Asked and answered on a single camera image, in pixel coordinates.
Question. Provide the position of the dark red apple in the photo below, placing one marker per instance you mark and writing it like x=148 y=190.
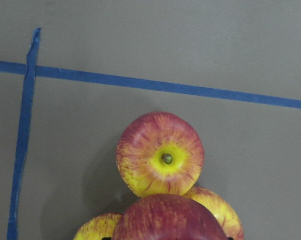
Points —
x=167 y=217

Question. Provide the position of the red yellow apple front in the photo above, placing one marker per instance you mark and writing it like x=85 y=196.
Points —
x=159 y=153

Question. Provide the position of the red yellow apple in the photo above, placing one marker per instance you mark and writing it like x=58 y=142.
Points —
x=159 y=153
x=220 y=208
x=98 y=228

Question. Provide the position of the red yellow apple back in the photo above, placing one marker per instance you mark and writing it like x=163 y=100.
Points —
x=98 y=228

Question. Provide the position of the red yellow apple left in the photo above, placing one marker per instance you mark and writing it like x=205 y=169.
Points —
x=220 y=208

